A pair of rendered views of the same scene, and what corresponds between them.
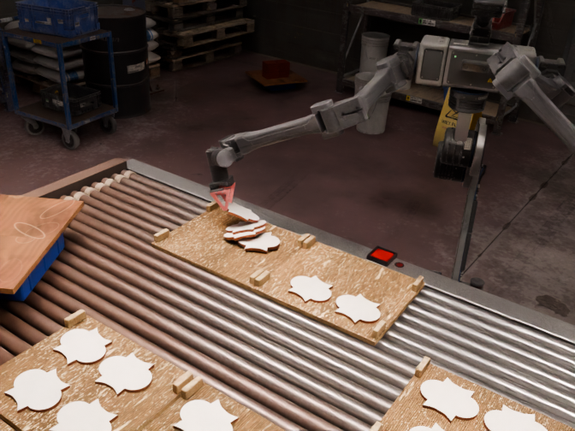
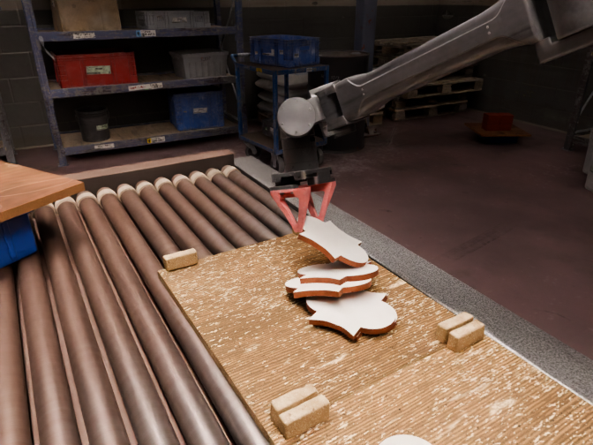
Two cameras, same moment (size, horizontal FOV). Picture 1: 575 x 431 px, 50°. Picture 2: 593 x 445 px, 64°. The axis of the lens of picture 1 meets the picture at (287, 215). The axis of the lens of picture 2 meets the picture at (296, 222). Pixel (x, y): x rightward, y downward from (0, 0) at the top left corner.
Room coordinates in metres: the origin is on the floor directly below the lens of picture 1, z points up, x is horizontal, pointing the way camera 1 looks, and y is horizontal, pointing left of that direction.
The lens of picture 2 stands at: (1.20, -0.10, 1.38)
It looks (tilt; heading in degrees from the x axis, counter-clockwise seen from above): 26 degrees down; 26
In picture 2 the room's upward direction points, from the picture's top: straight up
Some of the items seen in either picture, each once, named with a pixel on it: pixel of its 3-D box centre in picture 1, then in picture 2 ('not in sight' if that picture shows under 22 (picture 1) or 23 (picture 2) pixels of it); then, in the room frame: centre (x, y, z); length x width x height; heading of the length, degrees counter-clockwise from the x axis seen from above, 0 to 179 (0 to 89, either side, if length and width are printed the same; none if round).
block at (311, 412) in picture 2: (263, 279); (304, 416); (1.55, 0.06, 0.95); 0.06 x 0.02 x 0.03; 148
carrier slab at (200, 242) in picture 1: (233, 243); (302, 300); (1.78, 0.18, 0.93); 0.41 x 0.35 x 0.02; 58
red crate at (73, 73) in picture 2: not in sight; (94, 67); (4.43, 3.56, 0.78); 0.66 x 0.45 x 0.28; 145
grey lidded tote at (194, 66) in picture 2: not in sight; (199, 63); (5.21, 2.97, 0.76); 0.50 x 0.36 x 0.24; 151
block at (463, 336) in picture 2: (309, 242); (466, 335); (1.78, -0.08, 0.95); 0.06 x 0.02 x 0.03; 148
